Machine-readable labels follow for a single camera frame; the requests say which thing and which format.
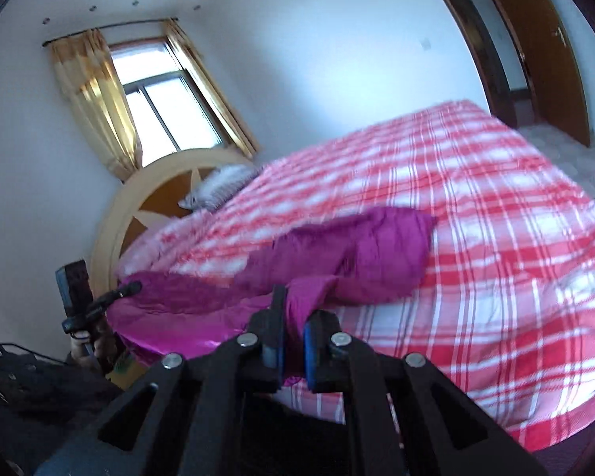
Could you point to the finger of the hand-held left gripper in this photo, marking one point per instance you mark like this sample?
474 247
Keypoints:
114 295

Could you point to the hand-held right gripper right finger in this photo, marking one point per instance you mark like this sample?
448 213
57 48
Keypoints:
311 362

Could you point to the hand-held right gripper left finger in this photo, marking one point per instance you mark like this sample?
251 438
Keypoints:
276 352

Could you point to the purple quilted down jacket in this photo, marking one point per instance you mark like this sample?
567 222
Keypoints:
367 248

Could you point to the person's left hand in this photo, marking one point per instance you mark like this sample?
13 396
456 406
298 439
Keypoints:
87 354

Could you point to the cream and brown wooden headboard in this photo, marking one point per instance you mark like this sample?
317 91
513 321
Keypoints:
129 208

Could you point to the striped floral pillow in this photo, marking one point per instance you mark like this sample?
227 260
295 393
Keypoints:
223 186

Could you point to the yellow curtain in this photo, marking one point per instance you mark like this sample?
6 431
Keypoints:
208 84
96 99

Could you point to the window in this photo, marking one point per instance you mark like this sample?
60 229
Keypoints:
163 94

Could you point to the bed with red plaid sheet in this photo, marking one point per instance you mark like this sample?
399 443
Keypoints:
476 208

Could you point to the curtain rod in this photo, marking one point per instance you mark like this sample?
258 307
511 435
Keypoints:
109 29

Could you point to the brown wooden door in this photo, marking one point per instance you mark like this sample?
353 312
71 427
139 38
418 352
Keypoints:
550 54

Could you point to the white wall switch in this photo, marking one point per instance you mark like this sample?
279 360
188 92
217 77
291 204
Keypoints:
427 44

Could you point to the dark wooden door frame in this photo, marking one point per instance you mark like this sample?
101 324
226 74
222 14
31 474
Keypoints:
481 44

